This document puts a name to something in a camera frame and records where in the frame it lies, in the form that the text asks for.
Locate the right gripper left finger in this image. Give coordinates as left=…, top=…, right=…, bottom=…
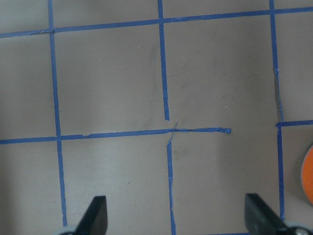
left=74, top=196, right=108, bottom=235

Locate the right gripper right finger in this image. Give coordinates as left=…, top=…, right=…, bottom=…
left=245, top=193, right=288, bottom=235

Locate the orange can with grey lid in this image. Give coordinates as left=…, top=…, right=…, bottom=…
left=300, top=146, right=313, bottom=205

